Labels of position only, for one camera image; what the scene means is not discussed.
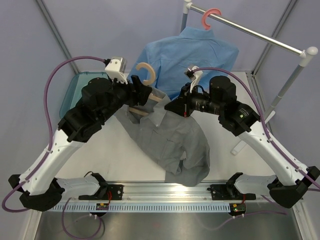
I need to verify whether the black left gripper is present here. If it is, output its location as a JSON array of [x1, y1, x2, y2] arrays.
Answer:
[[98, 75, 152, 123]]

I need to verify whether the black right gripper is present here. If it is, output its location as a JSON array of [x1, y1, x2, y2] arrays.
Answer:
[[165, 82, 224, 118]]

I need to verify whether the beige wooden hanger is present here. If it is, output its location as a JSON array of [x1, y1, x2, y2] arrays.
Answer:
[[128, 62, 162, 117]]

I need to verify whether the grey shirt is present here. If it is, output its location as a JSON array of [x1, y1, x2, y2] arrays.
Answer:
[[115, 88, 210, 187]]

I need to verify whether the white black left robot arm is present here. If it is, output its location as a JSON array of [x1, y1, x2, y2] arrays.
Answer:
[[8, 75, 152, 212]]

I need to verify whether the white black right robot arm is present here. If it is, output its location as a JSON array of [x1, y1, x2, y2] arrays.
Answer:
[[164, 76, 320, 209]]

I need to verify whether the blue shirt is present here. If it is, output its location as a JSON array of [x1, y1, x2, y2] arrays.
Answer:
[[136, 27, 239, 99]]

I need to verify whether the pink plastic hanger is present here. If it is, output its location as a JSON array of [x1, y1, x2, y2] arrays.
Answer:
[[201, 8, 223, 31]]

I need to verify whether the teal plastic bin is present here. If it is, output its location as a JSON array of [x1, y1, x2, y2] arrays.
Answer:
[[59, 71, 108, 118]]

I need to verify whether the white metal clothes rack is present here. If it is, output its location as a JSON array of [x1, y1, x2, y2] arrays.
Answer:
[[195, 0, 320, 162]]

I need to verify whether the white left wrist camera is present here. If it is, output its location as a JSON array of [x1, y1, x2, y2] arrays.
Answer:
[[105, 56, 128, 85]]

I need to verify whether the aluminium mounting rail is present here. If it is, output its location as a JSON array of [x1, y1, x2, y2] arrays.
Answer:
[[56, 180, 278, 204]]

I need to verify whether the white slotted cable duct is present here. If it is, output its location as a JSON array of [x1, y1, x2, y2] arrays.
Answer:
[[50, 202, 231, 213]]

